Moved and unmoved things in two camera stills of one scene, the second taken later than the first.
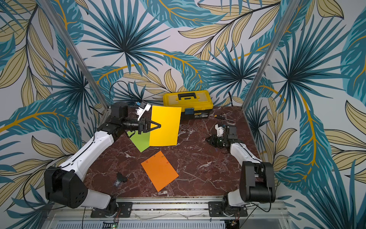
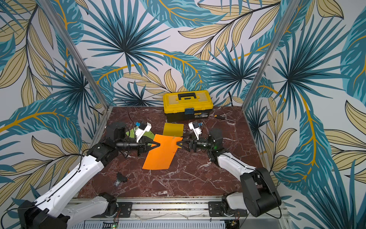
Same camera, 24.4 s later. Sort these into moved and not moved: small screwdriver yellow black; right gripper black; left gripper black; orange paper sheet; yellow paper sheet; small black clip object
Moved: right gripper black; orange paper sheet; left gripper black; yellow paper sheet
Not moved: small black clip object; small screwdriver yellow black
